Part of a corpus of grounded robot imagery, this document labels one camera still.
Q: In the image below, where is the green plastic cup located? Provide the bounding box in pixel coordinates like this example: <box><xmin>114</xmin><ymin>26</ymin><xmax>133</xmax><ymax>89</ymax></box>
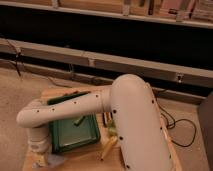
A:
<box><xmin>107</xmin><ymin>120</ymin><xmax>117</xmax><ymax>136</ymax></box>

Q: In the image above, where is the green plastic tray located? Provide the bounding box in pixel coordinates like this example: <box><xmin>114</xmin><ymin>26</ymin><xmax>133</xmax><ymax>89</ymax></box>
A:
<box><xmin>46</xmin><ymin>91</ymin><xmax>102</xmax><ymax>154</ymax></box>

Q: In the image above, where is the yellow corn cob toy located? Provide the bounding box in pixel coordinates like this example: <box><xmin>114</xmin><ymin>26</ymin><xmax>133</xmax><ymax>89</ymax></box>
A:
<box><xmin>101</xmin><ymin>136</ymin><xmax>118</xmax><ymax>160</ymax></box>

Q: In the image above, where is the blue grey sponge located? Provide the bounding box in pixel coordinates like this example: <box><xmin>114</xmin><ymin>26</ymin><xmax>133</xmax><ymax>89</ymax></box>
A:
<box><xmin>42</xmin><ymin>154</ymin><xmax>65</xmax><ymax>168</ymax></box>

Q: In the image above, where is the dark utensil pair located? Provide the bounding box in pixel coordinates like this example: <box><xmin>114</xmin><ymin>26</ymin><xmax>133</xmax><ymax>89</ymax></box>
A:
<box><xmin>102</xmin><ymin>112</ymin><xmax>113</xmax><ymax>126</ymax></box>

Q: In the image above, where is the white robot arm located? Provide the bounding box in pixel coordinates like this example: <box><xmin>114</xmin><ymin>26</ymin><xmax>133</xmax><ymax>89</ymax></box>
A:
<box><xmin>16</xmin><ymin>74</ymin><xmax>174</xmax><ymax>171</ymax></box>

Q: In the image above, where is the wooden shelf rack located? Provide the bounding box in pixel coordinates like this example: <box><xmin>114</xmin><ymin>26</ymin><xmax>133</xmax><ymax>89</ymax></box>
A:
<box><xmin>0</xmin><ymin>0</ymin><xmax>213</xmax><ymax>88</ymax></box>

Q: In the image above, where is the black cable on floor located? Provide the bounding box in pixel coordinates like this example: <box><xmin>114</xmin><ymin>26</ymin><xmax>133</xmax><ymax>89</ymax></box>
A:
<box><xmin>153</xmin><ymin>89</ymin><xmax>198</xmax><ymax>148</ymax></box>

